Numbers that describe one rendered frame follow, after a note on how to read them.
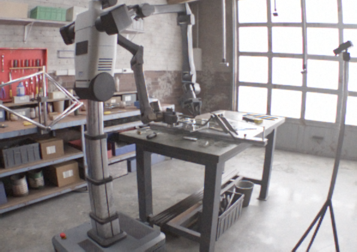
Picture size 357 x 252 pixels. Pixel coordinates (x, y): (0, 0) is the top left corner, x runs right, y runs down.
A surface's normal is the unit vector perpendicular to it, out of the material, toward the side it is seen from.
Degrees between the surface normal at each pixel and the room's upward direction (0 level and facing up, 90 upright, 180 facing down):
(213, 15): 90
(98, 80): 90
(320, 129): 90
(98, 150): 90
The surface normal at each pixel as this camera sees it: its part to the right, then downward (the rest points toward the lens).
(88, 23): -0.62, 0.11
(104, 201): 0.79, 0.11
